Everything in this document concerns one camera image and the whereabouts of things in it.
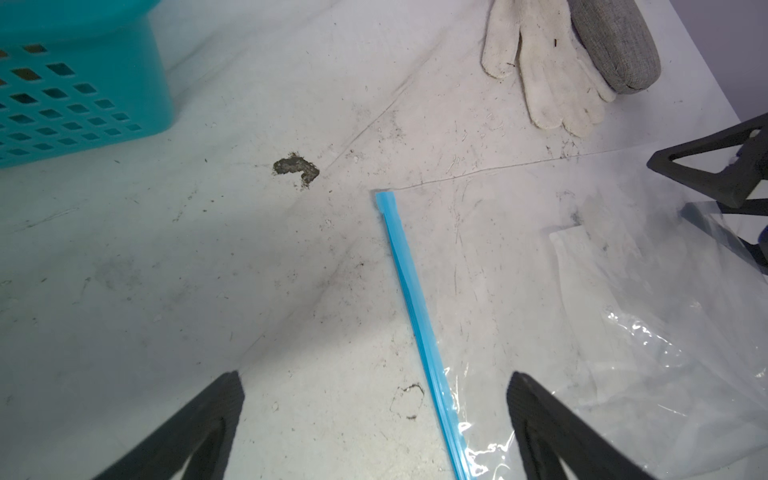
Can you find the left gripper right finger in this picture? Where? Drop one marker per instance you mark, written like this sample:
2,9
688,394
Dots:
551,437

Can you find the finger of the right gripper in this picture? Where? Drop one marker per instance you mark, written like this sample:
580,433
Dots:
729,166
732,227

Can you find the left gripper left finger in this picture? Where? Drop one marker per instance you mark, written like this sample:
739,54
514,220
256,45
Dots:
196,441

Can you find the clear zip bag blue zipper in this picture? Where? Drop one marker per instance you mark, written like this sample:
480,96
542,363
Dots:
588,274

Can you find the white work glove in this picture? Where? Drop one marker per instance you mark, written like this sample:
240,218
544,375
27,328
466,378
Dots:
561,85

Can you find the grey oval stone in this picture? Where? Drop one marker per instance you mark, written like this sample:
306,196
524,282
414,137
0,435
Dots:
618,41

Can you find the teal plastic basket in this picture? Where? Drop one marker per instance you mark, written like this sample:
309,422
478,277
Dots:
78,75

